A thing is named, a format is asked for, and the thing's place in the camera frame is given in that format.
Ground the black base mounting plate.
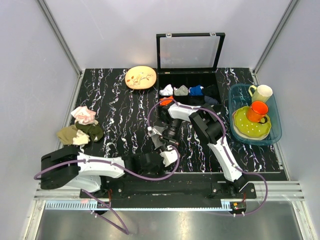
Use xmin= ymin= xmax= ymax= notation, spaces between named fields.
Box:
xmin=92 ymin=173 xmax=257 ymax=209

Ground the green dotted plate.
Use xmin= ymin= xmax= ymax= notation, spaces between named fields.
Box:
xmin=232 ymin=106 xmax=272 ymax=141

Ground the navy rolled underwear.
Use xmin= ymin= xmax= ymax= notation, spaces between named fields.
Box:
xmin=204 ymin=95 xmax=219 ymax=105

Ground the blue rolled underwear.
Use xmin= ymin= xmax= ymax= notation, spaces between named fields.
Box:
xmin=188 ymin=85 xmax=204 ymax=96

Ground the grey underwear with cream waistband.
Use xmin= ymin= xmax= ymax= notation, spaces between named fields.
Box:
xmin=151 ymin=125 xmax=165 ymax=151

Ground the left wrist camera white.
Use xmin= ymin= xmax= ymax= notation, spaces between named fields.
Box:
xmin=160 ymin=145 xmax=179 ymax=167

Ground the aluminium frame post right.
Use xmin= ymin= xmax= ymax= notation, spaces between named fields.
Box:
xmin=252 ymin=0 xmax=300 ymax=74

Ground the orange rolled underwear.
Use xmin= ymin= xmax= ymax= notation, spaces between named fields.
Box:
xmin=159 ymin=96 xmax=174 ymax=106

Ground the oval painted wooden plate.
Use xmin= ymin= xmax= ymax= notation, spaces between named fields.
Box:
xmin=124 ymin=66 xmax=157 ymax=90

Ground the pink and white underwear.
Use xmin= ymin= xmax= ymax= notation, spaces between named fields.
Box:
xmin=70 ymin=106 xmax=97 ymax=125

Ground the olive and khaki underwear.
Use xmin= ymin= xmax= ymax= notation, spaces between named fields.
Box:
xmin=56 ymin=120 xmax=104 ymax=146

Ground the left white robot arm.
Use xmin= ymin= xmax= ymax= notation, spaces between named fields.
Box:
xmin=39 ymin=146 xmax=167 ymax=198

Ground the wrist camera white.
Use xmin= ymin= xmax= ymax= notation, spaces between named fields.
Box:
xmin=160 ymin=145 xmax=179 ymax=167
xmin=147 ymin=126 xmax=162 ymax=137

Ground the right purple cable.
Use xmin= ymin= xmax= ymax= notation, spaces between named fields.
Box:
xmin=147 ymin=97 xmax=268 ymax=217

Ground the aluminium frame post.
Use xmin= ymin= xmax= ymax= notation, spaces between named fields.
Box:
xmin=36 ymin=0 xmax=82 ymax=76
xmin=252 ymin=0 xmax=300 ymax=74

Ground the black compartment storage box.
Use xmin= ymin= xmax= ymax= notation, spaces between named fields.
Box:
xmin=156 ymin=32 xmax=226 ymax=106

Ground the white rolled underwear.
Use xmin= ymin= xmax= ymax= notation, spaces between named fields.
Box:
xmin=159 ymin=84 xmax=174 ymax=96

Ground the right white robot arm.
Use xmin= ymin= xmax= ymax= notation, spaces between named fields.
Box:
xmin=159 ymin=102 xmax=248 ymax=199

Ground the black rolled underwear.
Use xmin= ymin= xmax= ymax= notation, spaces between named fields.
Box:
xmin=202 ymin=84 xmax=220 ymax=99

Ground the orange mug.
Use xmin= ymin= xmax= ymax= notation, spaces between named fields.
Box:
xmin=246 ymin=101 xmax=269 ymax=124

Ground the grey rolled underwear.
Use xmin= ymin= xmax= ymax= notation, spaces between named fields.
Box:
xmin=173 ymin=85 xmax=189 ymax=96

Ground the cream yellow mug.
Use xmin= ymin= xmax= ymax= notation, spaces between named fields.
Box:
xmin=248 ymin=84 xmax=273 ymax=103

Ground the aluminium frame post left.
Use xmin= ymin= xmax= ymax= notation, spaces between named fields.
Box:
xmin=36 ymin=0 xmax=82 ymax=76

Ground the teal transparent plastic bin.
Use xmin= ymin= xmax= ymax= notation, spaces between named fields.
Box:
xmin=228 ymin=83 xmax=282 ymax=146

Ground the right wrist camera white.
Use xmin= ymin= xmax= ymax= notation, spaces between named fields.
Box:
xmin=147 ymin=126 xmax=162 ymax=137

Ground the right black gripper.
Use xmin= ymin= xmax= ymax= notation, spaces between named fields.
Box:
xmin=158 ymin=119 xmax=183 ymax=151

